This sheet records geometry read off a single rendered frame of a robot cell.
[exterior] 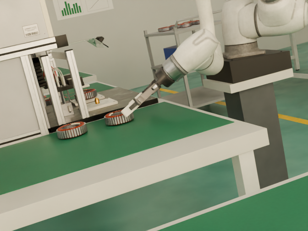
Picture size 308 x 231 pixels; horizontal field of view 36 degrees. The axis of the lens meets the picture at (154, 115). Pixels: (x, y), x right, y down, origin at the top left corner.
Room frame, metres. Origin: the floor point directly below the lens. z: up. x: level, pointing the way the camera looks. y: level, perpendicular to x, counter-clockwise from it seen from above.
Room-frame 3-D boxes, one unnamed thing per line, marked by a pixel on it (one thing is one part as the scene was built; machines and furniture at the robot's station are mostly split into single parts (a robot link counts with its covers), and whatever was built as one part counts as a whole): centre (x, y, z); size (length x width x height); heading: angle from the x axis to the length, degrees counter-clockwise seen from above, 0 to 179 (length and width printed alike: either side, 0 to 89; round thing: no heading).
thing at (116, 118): (1.80, 0.13, 0.77); 0.11 x 0.11 x 0.04
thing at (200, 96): (4.95, -0.51, 0.51); 1.01 x 0.60 x 1.01; 17
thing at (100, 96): (2.38, 0.31, 0.78); 0.15 x 0.15 x 0.01; 17
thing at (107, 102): (2.15, 0.24, 0.78); 0.15 x 0.15 x 0.01; 17
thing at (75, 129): (1.75, 0.31, 0.77); 0.11 x 0.11 x 0.04
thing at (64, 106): (2.11, 0.38, 0.80); 0.08 x 0.05 x 0.06; 17
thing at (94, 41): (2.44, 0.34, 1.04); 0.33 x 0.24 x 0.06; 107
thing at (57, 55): (2.24, 0.37, 1.03); 0.62 x 0.01 x 0.03; 17
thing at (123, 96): (2.26, 0.29, 0.76); 0.64 x 0.47 x 0.02; 17
